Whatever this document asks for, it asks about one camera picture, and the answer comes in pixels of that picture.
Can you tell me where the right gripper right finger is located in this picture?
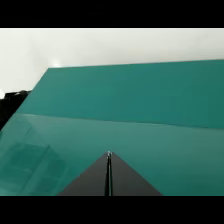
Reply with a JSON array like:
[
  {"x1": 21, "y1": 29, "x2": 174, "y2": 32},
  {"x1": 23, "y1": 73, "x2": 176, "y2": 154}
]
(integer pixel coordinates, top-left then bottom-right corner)
[{"x1": 108, "y1": 151, "x2": 164, "y2": 197}]

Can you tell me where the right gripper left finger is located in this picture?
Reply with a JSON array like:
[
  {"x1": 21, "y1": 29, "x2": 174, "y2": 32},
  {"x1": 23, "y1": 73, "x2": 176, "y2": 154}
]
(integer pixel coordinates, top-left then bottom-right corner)
[{"x1": 57, "y1": 151, "x2": 110, "y2": 197}]

